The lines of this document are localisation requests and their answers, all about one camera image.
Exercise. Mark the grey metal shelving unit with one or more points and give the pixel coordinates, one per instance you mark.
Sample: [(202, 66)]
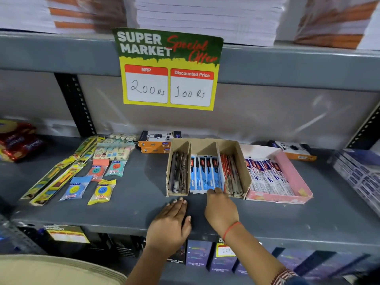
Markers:
[(326, 213)]

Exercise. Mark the person's left hand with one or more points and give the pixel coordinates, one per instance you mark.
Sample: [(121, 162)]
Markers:
[(166, 231)]

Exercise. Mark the stack of white paper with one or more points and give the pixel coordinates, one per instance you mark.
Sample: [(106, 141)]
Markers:
[(207, 17)]

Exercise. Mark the small yellow shelf label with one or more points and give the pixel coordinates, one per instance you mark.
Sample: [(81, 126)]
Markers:
[(66, 233)]

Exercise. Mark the person's right hand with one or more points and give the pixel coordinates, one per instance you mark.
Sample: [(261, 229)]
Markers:
[(221, 210)]

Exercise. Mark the person's right forearm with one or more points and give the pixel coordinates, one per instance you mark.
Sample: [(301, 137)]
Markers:
[(252, 255)]

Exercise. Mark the patterned sleeve cuff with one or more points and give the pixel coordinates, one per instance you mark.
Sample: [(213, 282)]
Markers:
[(283, 277)]

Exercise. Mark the small green yellow price tag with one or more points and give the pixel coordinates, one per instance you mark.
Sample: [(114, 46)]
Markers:
[(225, 249)]

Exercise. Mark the yellow scrubber packet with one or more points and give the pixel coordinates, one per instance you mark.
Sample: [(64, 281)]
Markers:
[(102, 191)]

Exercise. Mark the stack of white orange notebooks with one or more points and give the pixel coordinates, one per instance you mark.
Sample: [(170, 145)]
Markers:
[(59, 13)]

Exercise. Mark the person's left forearm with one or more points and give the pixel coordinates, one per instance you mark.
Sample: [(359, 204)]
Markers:
[(148, 268)]

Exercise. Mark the person's left middle finger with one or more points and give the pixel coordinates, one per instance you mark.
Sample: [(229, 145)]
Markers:
[(179, 205)]

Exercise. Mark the bundle of blue pen packets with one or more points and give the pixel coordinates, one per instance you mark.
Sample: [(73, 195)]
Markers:
[(205, 173)]

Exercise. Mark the black perforated shelf upright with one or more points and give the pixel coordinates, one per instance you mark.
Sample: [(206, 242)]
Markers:
[(366, 130), (75, 103)]

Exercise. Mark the brown cardboard divider tray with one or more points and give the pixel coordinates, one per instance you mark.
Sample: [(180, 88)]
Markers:
[(204, 146)]

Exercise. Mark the pile of red snack packets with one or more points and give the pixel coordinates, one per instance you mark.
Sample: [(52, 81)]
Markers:
[(17, 140)]

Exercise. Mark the red thread wrist band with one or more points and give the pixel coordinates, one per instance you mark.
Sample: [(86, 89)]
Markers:
[(231, 228)]

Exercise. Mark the teal scrubber packet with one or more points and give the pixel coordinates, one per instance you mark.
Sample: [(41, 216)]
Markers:
[(116, 168)]

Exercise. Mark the person's left thumb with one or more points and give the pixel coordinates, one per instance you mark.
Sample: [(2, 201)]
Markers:
[(188, 224)]

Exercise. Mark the orange black pen box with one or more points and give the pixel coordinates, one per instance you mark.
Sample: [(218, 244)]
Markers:
[(154, 149), (292, 149), (158, 136)]

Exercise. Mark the person's right fingers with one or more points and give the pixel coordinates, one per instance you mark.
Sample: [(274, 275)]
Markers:
[(216, 191)]

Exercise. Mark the person's left little finger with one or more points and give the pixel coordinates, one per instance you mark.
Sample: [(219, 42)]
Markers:
[(166, 210)]

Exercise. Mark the green yellow price sign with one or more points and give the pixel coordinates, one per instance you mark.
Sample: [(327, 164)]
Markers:
[(167, 71)]

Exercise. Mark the orange scrubber packet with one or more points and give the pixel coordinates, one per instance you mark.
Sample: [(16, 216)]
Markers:
[(98, 170)]

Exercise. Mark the purple bottle box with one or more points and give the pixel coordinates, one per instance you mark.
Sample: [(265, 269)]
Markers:
[(198, 252), (221, 264)]

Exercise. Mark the stack of blue white boxes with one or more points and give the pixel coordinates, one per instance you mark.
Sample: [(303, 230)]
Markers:
[(360, 175)]

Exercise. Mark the blue scrubber packet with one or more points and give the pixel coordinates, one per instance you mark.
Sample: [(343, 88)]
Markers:
[(74, 188)]

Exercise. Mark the black bottle box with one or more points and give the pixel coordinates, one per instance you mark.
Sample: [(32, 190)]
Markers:
[(179, 255)]

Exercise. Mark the bundle of red pen packets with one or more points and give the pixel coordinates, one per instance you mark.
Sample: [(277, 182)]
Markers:
[(231, 175)]

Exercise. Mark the strip of yellow toothbrush packs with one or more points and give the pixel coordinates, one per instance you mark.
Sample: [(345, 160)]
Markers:
[(56, 178)]

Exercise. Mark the pink cardboard box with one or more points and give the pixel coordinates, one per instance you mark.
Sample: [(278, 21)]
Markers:
[(292, 175)]

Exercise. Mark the pastel toothbrush multipack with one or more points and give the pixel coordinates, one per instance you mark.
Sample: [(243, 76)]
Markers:
[(114, 148)]

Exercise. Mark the bundle of dark pen packets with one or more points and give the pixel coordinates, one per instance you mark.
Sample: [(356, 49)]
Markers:
[(178, 172)]

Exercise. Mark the stack of orange striped notebooks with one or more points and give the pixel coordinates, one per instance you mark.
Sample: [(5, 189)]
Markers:
[(335, 23)]

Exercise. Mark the black product box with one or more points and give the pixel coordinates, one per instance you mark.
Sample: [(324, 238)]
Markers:
[(124, 245)]

